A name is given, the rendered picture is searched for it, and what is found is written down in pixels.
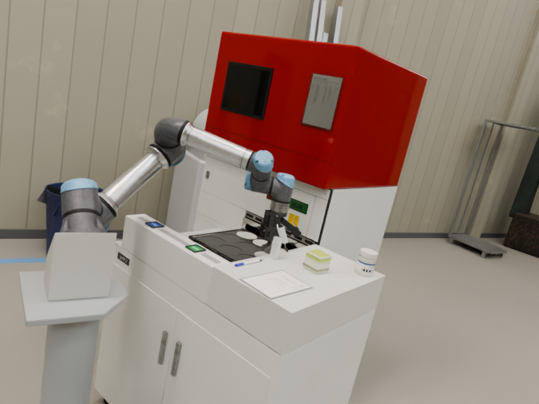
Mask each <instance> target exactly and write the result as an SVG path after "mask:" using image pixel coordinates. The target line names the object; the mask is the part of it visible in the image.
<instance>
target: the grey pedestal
mask: <svg viewBox="0 0 539 404"><path fill-rule="evenodd" d="M44 275H45V271H34V272H19V274H18V279H19V284H20V290H21V296H22V306H23V312H24V317H25V323H26V327H32V326H41V325H47V337H46V345H45V354H44V362H43V377H42V385H41V394H40V402H39V404H89V402H90V395H91V384H92V377H93V371H94V364H95V353H96V346H97V341H98V334H99V323H100V320H103V319H104V318H106V317H107V316H108V315H109V314H111V313H112V312H113V311H114V310H115V309H117V308H118V307H119V306H120V305H122V304H123V303H124V302H125V301H126V300H127V299H128V294H127V292H126V290H125V289H124V287H123V285H122V283H121V282H120V281H117V280H114V279H111V282H110V289H109V294H108V297H90V298H80V299H68V300H57V301H48V299H47V293H46V290H45V286H44Z"/></svg>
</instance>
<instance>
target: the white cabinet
mask: <svg viewBox="0 0 539 404"><path fill-rule="evenodd" d="M111 279H114V280H117V281H120V282H121V283H122V285H123V287H124V289H125V290H126V292H127V294H128V299H127V300H126V301H125V302H124V303H123V304H122V305H120V306H119V307H118V308H117V309H115V310H114V311H113V312H112V313H111V314H109V315H108V316H107V317H106V318H104V319H103V328H102V334H101V340H100V347H99V358H98V364H97V370H96V376H95V388H96V389H97V391H98V392H99V393H100V394H101V395H102V396H103V402H104V404H348V402H349V399H350V396H351V391H352V389H353V385H354V383H355V378H356V375H357V372H358V369H359V364H360V361H361V358H362V355H363V351H364V347H365V345H366V342H367V337H368V334H369V331H370V328H371V323H372V320H373V317H374V314H375V309H373V310H371V311H369V312H367V313H365V314H363V315H361V316H359V317H356V318H355V319H353V320H351V321H348V322H347V323H345V324H343V325H341V326H339V327H338V328H336V329H333V330H331V331H330V332H328V333H325V334H323V335H322V336H320V337H317V338H315V339H314V340H312V341H309V342H307V343H306V344H304V345H301V346H299V347H298V348H296V349H293V350H291V351H290V352H288V353H286V354H284V355H280V354H279V353H277V352H275V351H274V350H273V349H271V348H270V347H268V346H267V345H265V344H264V343H262V342H261V341H259V340H258V339H256V338H255V337H254V336H252V335H251V334H249V333H247V332H246V331H244V330H243V329H242V328H241V327H239V326H238V325H236V324H234V323H233V322H231V321H230V320H229V319H227V318H226V317H224V316H223V315H221V314H220V313H218V312H217V311H216V310H214V309H212V308H211V307H209V306H208V305H205V304H203V303H202V302H200V301H198V300H197V299H196V298H195V297H193V296H192V295H190V294H189V293H187V292H185V291H184V290H183V289H181V288H180V287H179V286H177V285H175V284H174V283H172V282H171V281H170V280H168V279H167V278H166V277H164V276H162V275H161V274H159V273H158V272H157V271H155V270H154V269H152V268H151V267H149V266H148V265H146V264H145V263H144V262H142V261H140V260H139V259H138V258H136V257H134V256H133V255H132V254H131V253H129V252H127V251H126V250H124V249H123V248H121V247H120V246H119V245H117V244H115V252H114V258H113V265H112V271H111Z"/></svg>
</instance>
